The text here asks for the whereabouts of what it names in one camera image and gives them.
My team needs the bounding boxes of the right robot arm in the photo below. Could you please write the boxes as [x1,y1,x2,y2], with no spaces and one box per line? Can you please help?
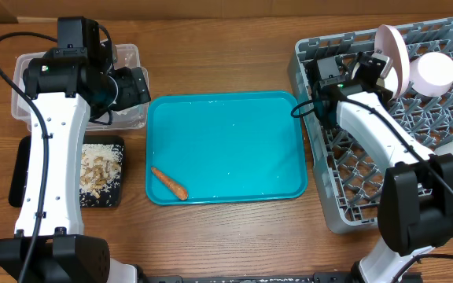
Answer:
[305,53,453,282]

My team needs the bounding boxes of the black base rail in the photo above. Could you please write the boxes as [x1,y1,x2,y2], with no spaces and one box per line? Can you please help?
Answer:
[143,270,424,283]

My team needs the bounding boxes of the white tissue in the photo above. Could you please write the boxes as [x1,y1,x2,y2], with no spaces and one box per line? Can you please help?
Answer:
[116,105,140,116]

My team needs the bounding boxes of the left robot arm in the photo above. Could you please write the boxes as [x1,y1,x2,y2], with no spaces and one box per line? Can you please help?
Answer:
[0,17,150,282]

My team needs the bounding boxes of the black plastic tray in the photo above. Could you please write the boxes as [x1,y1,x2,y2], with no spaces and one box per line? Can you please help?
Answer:
[9,136,125,208]

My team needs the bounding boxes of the teal serving tray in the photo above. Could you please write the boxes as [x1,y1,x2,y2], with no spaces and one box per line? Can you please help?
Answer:
[145,90,308,206]

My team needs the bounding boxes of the large pink plate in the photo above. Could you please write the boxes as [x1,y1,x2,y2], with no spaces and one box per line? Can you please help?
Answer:
[374,24,410,98]

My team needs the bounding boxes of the grey dishwasher rack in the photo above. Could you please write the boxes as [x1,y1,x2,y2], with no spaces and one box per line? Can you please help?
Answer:
[288,17,453,233]

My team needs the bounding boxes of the spilled rice and peanuts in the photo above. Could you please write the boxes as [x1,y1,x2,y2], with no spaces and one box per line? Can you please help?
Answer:
[79,144,124,208]

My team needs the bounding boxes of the orange carrot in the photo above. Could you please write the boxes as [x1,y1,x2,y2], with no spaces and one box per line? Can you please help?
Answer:
[151,167,189,201]

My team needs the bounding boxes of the clear plastic storage bin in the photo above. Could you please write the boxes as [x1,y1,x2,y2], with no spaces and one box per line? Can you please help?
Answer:
[11,44,149,131]

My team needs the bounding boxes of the small pink bowl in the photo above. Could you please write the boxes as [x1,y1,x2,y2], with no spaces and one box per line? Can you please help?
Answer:
[410,52,453,97]

